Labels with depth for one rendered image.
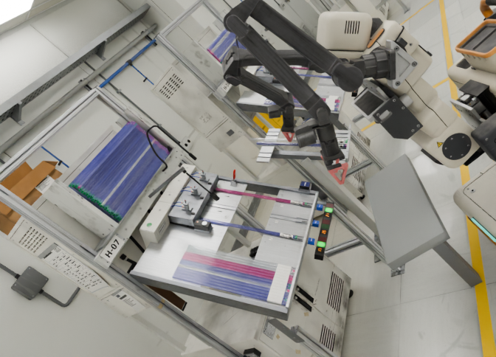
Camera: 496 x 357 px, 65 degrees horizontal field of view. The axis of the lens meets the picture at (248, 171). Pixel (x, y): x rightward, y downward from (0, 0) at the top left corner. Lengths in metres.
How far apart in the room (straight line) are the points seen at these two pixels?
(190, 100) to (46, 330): 1.89
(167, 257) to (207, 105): 1.37
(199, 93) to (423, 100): 1.72
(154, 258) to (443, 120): 1.32
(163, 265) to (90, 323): 1.56
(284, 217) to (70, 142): 2.34
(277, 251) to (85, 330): 1.89
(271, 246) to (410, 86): 0.89
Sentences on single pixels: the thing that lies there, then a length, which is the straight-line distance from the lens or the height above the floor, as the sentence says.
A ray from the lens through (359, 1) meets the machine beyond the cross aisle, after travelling 6.07.
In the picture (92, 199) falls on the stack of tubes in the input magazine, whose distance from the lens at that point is 1.85.
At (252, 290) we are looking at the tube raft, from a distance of 1.68.
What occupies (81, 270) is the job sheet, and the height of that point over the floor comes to 1.36.
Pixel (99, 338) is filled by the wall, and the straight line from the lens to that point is 3.33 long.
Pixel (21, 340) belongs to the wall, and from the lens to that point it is 3.19.
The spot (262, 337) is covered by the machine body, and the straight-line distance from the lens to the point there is 1.95.
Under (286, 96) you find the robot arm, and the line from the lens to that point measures 1.88.
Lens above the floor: 1.60
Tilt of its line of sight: 16 degrees down
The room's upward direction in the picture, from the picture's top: 48 degrees counter-clockwise
